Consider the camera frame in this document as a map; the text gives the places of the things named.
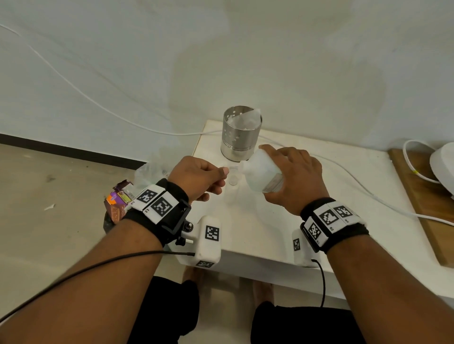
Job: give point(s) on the person's right hand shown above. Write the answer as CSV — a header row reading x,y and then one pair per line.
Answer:
x,y
305,180

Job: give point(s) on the person's left hand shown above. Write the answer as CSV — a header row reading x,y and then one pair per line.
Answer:
x,y
195,177

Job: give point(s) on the small clear bottle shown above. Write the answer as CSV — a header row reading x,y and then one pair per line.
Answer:
x,y
234,182

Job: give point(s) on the large translucent bottle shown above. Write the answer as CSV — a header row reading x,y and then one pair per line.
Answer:
x,y
260,173

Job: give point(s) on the person's left forearm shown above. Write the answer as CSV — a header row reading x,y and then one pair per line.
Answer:
x,y
88,294

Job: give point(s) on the person's right forearm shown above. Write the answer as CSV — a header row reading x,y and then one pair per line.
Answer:
x,y
390,294

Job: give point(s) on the person's left foot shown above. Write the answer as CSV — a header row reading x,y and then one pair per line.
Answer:
x,y
193,274

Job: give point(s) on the person's foot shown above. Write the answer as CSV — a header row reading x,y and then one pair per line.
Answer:
x,y
193,274
263,294

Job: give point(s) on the person's right foot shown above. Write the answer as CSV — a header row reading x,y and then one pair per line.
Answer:
x,y
263,294

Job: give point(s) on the person's black shorts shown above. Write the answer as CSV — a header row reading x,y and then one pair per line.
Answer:
x,y
301,326

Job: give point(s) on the clear plastic bag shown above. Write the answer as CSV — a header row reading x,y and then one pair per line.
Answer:
x,y
150,173

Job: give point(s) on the black left wristband with markers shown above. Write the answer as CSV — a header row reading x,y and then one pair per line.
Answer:
x,y
159,209

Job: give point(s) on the perforated metal cup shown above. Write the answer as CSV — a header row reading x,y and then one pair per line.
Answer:
x,y
239,141

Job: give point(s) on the white paper in cup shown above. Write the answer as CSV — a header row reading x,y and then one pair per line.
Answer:
x,y
244,120

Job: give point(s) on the black trash bag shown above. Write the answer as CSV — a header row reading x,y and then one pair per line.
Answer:
x,y
109,225

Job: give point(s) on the wooden board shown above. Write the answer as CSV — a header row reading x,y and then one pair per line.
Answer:
x,y
432,212

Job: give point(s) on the white round lamp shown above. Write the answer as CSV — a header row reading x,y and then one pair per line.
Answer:
x,y
443,166

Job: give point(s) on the white paper scrap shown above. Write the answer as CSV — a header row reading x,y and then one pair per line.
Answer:
x,y
49,207

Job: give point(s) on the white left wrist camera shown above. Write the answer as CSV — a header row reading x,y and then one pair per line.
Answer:
x,y
207,244

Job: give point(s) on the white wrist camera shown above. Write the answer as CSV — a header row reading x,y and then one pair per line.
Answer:
x,y
301,251
207,244

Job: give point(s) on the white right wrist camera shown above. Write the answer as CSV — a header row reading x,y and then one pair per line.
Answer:
x,y
301,251

